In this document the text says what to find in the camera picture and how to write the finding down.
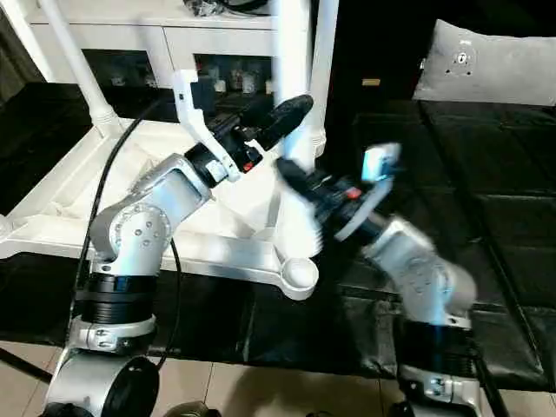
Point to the white plastic table top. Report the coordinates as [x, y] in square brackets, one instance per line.
[65, 182]

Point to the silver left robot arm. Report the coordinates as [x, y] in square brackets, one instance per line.
[134, 234]

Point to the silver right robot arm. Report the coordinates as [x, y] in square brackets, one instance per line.
[425, 278]

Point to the black box with gold label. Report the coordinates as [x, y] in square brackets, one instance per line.
[382, 43]

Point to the black tangled item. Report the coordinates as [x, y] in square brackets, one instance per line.
[200, 8]

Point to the white cabinet with glass doors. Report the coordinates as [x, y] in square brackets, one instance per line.
[130, 37]

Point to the black work mat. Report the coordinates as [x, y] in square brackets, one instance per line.
[499, 195]

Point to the grey printed cushion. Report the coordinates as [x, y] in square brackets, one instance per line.
[499, 65]

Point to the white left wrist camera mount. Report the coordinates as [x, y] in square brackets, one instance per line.
[191, 113]

